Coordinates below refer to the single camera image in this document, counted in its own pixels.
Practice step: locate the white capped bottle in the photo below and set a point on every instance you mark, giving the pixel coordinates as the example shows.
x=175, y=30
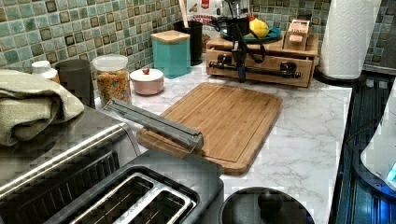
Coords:
x=44, y=69

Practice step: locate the teal plate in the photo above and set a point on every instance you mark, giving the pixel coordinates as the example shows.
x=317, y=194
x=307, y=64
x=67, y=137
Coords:
x=273, y=35

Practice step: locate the wooden drawer cabinet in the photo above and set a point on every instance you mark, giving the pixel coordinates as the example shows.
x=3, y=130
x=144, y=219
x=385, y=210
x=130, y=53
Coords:
x=273, y=48

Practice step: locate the cinnamon bites cereal box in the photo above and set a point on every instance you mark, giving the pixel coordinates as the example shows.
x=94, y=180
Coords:
x=204, y=11

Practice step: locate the small wooden card holder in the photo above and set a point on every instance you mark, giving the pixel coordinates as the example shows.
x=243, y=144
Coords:
x=296, y=36

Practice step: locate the stainless toaster oven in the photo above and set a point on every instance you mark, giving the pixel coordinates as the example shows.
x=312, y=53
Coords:
x=41, y=176

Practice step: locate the folded green towel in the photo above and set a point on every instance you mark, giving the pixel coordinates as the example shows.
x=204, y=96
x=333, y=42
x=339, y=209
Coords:
x=30, y=103

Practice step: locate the wooden spoon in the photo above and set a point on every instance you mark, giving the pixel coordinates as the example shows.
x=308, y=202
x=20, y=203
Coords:
x=183, y=13

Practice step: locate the bamboo cutting board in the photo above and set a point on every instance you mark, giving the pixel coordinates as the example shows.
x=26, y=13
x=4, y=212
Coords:
x=234, y=122

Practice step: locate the white appliance at right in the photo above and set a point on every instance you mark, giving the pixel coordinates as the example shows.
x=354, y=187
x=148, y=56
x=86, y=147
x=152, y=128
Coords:
x=376, y=164

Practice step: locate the dark grey cylinder canister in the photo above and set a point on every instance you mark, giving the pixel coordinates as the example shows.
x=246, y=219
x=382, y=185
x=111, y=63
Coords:
x=75, y=75

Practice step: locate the black pot lid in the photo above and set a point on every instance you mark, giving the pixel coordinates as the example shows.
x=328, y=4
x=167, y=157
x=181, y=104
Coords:
x=259, y=205

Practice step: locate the black utensil holder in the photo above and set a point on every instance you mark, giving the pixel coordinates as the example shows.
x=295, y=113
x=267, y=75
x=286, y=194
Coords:
x=195, y=31

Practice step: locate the pink lidded bowl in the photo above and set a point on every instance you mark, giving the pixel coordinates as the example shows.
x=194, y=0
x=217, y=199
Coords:
x=147, y=81

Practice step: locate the black paper towel base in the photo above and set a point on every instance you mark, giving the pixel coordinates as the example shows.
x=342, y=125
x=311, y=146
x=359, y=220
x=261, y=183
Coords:
x=338, y=82

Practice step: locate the black toaster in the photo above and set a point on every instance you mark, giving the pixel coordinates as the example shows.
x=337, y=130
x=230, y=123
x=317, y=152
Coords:
x=154, y=188

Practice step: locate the teal canister with wooden lid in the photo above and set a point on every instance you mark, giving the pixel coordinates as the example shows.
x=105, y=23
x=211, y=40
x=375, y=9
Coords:
x=171, y=53

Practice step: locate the wooden drawer with black handle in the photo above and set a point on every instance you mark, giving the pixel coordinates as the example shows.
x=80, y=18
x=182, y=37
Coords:
x=274, y=69

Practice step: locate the glass jar of cereal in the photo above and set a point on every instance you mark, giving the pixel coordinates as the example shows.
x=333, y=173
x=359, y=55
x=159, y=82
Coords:
x=112, y=77

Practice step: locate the yellow lemon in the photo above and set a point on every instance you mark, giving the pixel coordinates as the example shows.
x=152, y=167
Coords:
x=258, y=28

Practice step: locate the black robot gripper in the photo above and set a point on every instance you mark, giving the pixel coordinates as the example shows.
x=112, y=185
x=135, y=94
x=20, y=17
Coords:
x=237, y=26

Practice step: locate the white paper towel roll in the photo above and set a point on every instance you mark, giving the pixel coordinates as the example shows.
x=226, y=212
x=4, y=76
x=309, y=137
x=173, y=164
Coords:
x=348, y=32

